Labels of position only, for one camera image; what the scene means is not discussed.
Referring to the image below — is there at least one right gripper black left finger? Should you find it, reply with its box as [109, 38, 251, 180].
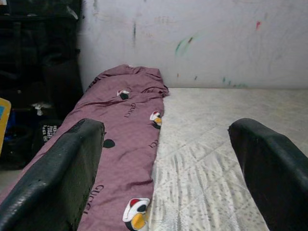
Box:
[0, 118, 106, 231]

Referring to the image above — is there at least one colourful yellow-edged children's book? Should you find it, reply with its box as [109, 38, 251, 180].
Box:
[0, 97, 12, 150]

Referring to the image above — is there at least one black bag white print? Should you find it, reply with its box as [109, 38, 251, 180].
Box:
[38, 119, 59, 145]

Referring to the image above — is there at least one white quilted mattress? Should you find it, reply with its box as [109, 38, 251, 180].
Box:
[146, 88, 308, 231]

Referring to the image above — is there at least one purple cartoon print blanket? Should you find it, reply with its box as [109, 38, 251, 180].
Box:
[0, 64, 170, 231]

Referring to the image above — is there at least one black storage shelf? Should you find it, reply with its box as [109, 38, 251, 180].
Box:
[0, 0, 84, 169]

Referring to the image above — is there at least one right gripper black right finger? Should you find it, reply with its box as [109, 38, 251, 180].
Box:
[227, 117, 308, 231]

